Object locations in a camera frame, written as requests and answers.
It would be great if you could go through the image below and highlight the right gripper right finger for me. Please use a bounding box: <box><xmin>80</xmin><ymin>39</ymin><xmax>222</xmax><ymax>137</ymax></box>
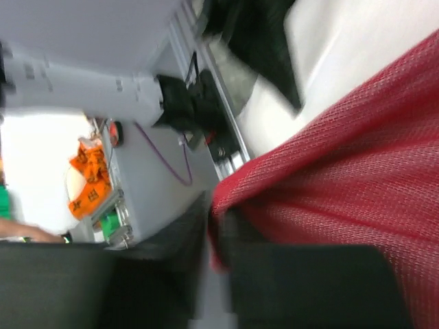
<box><xmin>222</xmin><ymin>210</ymin><xmax>412</xmax><ymax>328</ymax></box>

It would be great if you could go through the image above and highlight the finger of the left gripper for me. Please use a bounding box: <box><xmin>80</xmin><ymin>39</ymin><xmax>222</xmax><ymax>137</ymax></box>
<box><xmin>202</xmin><ymin>0</ymin><xmax>302</xmax><ymax>112</ymax></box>

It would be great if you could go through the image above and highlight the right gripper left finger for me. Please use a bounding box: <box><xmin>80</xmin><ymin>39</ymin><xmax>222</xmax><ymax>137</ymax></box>
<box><xmin>1</xmin><ymin>194</ymin><xmax>207</xmax><ymax>328</ymax></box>

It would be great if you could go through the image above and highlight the red pillowcase with grey print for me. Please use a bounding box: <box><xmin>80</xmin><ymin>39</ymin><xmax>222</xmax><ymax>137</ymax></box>
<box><xmin>209</xmin><ymin>32</ymin><xmax>438</xmax><ymax>328</ymax></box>

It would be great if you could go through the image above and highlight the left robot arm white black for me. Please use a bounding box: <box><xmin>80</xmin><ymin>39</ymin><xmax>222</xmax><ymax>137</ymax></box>
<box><xmin>1</xmin><ymin>1</ymin><xmax>302</xmax><ymax>132</ymax></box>

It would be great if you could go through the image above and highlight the person forearm background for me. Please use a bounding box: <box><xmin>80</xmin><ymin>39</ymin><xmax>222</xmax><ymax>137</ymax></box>
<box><xmin>0</xmin><ymin>218</ymin><xmax>65</xmax><ymax>243</ymax></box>

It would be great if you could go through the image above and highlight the orange printed cloth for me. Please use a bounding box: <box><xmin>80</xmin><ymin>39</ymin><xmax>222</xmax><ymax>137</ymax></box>
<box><xmin>69</xmin><ymin>138</ymin><xmax>112</xmax><ymax>221</ymax></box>

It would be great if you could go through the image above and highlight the green object background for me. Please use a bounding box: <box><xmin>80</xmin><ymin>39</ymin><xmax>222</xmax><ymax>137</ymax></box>
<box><xmin>0</xmin><ymin>184</ymin><xmax>14</xmax><ymax>220</ymax></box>

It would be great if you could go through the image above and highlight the aluminium rail frame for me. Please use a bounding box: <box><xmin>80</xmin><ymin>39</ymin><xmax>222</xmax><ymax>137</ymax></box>
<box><xmin>170</xmin><ymin>1</ymin><xmax>250</xmax><ymax>182</ymax></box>

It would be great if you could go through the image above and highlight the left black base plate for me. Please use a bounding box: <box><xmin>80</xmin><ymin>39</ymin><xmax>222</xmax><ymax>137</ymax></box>
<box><xmin>189</xmin><ymin>69</ymin><xmax>239</xmax><ymax>162</ymax></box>

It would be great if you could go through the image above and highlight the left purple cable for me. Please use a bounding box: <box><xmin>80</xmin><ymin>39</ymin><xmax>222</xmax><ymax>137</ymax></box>
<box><xmin>134</xmin><ymin>121</ymin><xmax>193</xmax><ymax>186</ymax></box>

